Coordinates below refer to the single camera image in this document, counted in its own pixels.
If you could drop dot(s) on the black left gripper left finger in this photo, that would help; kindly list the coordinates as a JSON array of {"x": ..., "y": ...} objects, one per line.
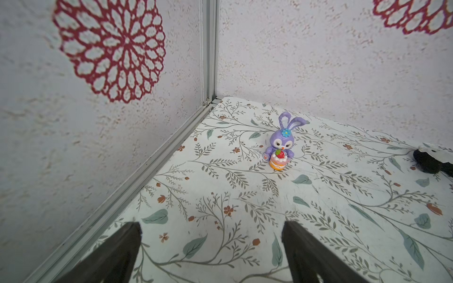
[{"x": 112, "y": 262}]

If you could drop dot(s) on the aluminium frame rail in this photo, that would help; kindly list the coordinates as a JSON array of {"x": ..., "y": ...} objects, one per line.
[{"x": 68, "y": 254}]

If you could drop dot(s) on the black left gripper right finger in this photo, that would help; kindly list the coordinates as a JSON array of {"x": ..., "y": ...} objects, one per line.
[{"x": 309, "y": 260}]

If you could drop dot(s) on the purple bunny figurine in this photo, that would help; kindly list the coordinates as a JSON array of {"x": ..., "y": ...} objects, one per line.
[{"x": 279, "y": 153}]

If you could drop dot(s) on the black bow clip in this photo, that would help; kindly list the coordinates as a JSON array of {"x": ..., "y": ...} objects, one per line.
[{"x": 434, "y": 161}]

